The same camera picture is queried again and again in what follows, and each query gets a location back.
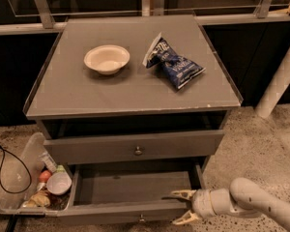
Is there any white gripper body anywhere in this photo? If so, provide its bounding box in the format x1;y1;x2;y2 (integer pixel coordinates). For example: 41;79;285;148
191;189;216;218

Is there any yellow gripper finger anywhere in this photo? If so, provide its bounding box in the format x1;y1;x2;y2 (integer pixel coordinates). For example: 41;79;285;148
171;189;196;201
172;210;201;225

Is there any grey drawer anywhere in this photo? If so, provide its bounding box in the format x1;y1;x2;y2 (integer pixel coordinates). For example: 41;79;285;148
44;130;224;164
54;161;204;225

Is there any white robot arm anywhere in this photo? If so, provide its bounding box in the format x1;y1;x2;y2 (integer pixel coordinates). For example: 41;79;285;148
170;178;290;232

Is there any grey top drawer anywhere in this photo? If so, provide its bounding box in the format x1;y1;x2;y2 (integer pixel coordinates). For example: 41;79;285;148
44;130;224;164

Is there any grey drawer cabinet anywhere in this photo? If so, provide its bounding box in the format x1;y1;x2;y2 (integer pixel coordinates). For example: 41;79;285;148
22;14;244;179

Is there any blue chip bag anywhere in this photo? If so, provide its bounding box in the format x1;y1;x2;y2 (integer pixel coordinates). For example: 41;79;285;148
142;34;205;90

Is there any small white bowl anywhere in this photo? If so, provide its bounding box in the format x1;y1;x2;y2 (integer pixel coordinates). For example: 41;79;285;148
46;172;72;195

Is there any white tube bottle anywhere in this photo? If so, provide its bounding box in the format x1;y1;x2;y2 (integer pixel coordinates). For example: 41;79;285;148
39;152;57;173

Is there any red apple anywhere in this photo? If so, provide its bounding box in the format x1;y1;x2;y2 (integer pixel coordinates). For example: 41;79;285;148
39;170;52;183

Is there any yellow snack wrapper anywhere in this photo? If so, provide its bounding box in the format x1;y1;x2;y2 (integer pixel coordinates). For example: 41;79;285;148
22;190;50;208

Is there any clear plastic bin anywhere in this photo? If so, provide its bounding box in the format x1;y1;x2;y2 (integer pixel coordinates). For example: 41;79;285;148
0;132;73;217

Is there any white paper bowl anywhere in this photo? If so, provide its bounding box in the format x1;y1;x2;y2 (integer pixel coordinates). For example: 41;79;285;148
84;44;131;75

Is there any white diagonal pole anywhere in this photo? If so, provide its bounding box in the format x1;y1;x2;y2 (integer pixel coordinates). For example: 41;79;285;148
255;46;290;118

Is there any black cable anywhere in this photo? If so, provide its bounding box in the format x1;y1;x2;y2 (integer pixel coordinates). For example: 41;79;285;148
0;136;33;194

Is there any metal railing bracket right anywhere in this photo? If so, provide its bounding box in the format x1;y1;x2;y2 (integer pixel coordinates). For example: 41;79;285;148
253;0;273;18

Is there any metal railing bracket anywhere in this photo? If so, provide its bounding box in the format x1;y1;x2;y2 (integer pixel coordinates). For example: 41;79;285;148
34;0;54;29
253;0;273;18

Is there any metal railing bracket left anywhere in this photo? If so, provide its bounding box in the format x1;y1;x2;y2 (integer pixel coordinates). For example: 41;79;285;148
34;0;54;29

